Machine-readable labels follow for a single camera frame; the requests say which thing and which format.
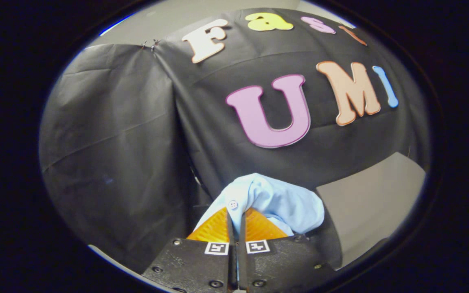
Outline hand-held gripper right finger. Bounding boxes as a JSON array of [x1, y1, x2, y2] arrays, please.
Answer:
[[238, 208, 336, 293]]

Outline light blue shirt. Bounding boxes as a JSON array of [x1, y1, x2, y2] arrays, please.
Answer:
[[194, 173, 325, 237]]

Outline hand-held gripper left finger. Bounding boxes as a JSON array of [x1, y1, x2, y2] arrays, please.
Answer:
[[142, 207, 236, 293]]

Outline grey and cream cabinet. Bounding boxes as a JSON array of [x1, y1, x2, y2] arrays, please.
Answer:
[[308, 152, 427, 270]]

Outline black backdrop cloth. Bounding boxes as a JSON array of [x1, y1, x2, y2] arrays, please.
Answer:
[[39, 8, 430, 273]]

